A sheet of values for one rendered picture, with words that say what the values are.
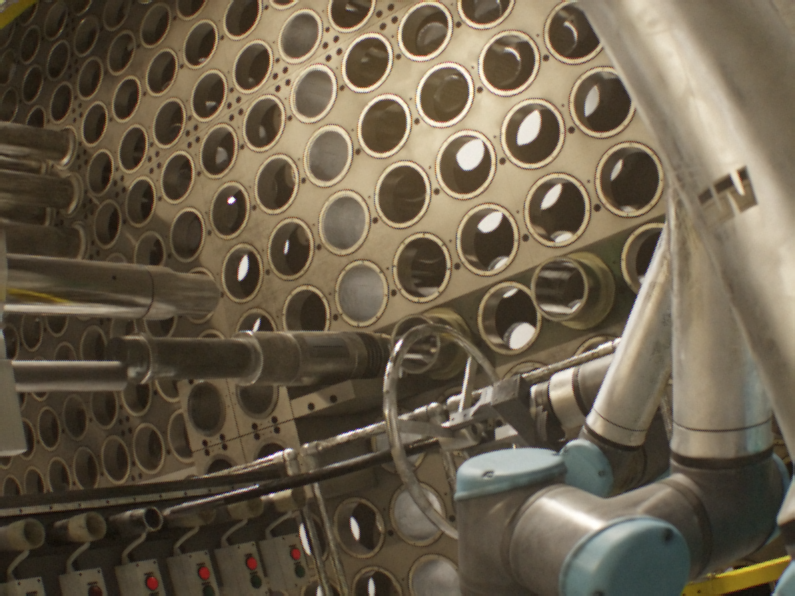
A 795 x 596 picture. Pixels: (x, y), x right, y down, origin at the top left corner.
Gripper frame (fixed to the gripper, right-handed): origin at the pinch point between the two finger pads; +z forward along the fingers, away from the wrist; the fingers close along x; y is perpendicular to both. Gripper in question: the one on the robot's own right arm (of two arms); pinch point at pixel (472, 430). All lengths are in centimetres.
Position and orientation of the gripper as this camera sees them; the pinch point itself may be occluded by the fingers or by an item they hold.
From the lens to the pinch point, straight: 163.2
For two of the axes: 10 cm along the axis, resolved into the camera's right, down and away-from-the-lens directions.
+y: 1.7, -7.0, 6.9
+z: -7.9, 3.3, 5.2
